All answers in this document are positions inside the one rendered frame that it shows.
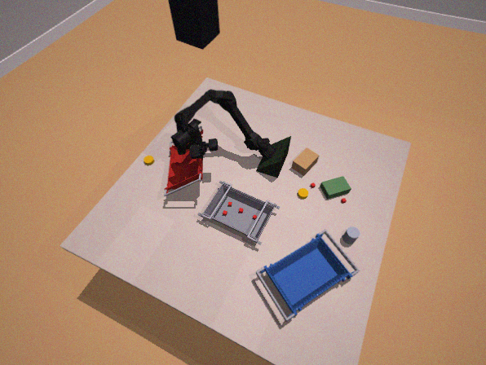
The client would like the yellow disc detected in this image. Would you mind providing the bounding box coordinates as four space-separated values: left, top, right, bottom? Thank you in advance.
298 188 308 199
144 156 154 165

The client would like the tan rectangular block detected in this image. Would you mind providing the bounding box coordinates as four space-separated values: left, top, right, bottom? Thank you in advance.
291 148 319 176

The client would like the green rectangular block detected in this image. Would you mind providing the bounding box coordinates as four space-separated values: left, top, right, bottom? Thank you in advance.
320 176 351 199

